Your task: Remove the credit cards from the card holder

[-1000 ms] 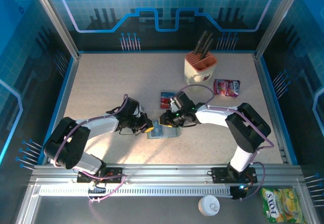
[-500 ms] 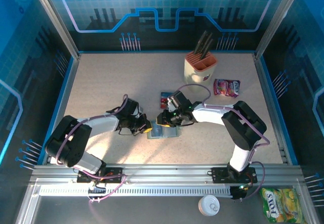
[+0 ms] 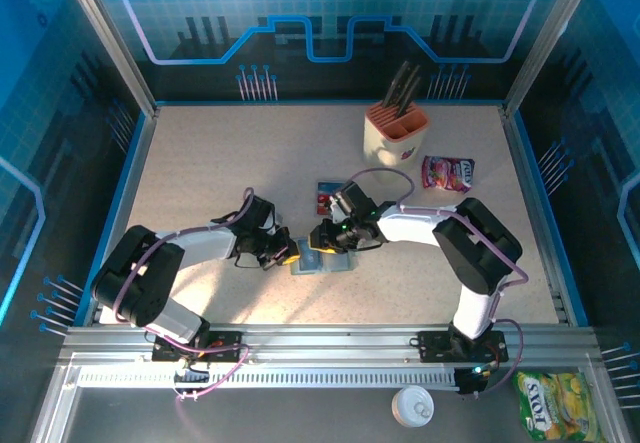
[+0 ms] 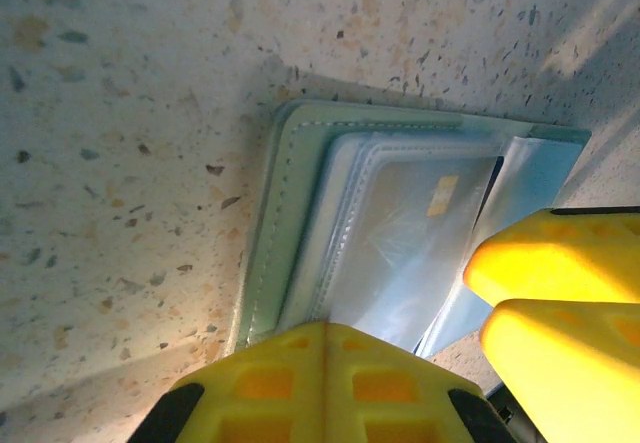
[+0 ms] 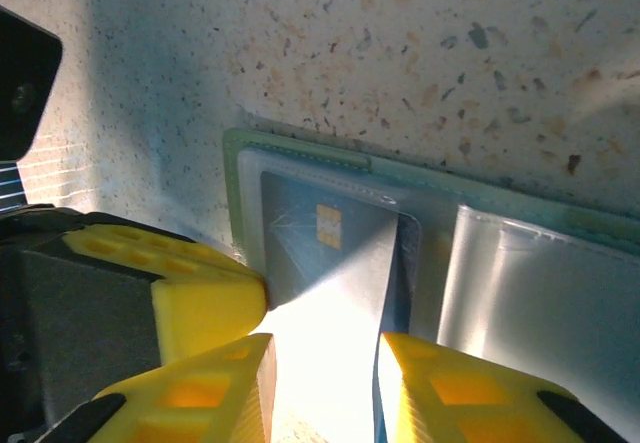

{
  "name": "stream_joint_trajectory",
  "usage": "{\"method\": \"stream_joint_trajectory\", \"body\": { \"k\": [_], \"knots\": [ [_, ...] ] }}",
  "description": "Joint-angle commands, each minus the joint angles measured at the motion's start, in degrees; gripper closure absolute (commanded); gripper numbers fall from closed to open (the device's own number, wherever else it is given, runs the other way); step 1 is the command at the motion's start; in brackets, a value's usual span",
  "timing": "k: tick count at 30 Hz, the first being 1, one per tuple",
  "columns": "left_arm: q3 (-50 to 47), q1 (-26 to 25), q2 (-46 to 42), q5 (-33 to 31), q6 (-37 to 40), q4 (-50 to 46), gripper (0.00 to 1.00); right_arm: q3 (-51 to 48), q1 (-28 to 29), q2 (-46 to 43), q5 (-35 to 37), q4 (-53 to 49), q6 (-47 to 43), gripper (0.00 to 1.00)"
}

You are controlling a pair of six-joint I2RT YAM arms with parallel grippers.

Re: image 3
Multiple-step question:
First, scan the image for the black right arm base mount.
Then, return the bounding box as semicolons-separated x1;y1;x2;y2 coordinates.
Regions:
416;330;510;364

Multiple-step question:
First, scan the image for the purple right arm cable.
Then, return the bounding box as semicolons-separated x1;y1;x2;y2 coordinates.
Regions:
347;166;530;398

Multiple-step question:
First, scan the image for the black handled knife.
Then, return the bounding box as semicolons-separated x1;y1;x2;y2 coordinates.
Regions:
388;65;420;112
395;76;423;119
381;61;412;109

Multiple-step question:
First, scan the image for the aluminium left side rail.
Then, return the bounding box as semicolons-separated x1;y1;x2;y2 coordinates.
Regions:
82;105;161;327

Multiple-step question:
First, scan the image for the aluminium corner post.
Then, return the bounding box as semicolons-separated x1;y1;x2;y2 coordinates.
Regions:
54;0;160;117
502;0;604;117

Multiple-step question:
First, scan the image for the green card holder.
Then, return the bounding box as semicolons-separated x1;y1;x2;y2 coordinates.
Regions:
290;239;359;277

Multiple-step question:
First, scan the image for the aluminium right corner post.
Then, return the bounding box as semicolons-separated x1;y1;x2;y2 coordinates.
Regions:
502;0;604;117

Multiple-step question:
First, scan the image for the black electronics box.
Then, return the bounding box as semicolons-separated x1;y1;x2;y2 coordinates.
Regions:
455;362;494;397

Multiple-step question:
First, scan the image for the cream knife block orange top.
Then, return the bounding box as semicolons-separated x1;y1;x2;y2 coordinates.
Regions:
362;101;431;184

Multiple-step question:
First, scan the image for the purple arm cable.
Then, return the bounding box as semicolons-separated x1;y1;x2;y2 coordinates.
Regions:
347;166;530;398
112;187;256;402

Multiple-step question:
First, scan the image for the aluminium front rail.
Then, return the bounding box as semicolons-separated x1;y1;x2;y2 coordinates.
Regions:
59;323;604;364

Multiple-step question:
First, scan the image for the aluminium rail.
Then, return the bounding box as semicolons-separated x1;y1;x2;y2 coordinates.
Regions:
82;105;161;327
499;105;574;327
59;323;604;364

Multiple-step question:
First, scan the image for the pink candy bag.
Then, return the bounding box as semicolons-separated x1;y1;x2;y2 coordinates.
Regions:
421;155;476;194

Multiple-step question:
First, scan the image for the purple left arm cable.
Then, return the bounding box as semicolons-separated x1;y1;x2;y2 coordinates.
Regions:
112;187;256;402

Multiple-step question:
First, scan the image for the slotted white cable duct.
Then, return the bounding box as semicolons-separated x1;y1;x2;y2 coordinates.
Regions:
77;368;459;390

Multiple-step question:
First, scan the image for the aluminium left corner post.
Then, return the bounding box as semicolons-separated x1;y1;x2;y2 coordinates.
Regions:
54;0;160;117

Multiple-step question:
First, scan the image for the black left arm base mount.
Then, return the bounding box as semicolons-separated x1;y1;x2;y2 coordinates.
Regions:
151;330;251;364

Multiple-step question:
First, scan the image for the yellow candy bag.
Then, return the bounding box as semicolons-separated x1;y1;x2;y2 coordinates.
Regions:
514;371;599;443

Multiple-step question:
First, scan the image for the aluminium right side rail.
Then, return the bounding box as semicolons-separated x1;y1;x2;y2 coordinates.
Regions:
499;105;574;327

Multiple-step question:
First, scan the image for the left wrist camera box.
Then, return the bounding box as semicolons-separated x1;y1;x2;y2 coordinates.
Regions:
264;211;287;237

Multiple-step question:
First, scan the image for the white tin can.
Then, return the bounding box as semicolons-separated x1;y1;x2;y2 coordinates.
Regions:
391;385;435;429

